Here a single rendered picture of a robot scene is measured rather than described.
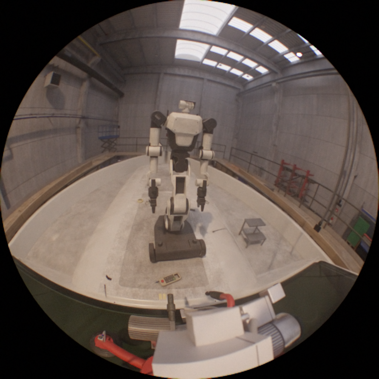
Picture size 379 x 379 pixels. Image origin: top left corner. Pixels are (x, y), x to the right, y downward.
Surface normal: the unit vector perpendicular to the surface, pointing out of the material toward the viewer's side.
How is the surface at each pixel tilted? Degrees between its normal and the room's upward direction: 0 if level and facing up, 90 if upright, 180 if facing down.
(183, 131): 90
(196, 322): 16
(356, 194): 90
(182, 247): 0
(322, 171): 90
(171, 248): 0
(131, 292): 0
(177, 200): 66
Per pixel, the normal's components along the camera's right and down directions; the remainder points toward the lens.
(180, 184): 0.26, 0.26
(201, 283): 0.11, -0.90
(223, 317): 0.15, -0.76
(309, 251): -0.98, -0.04
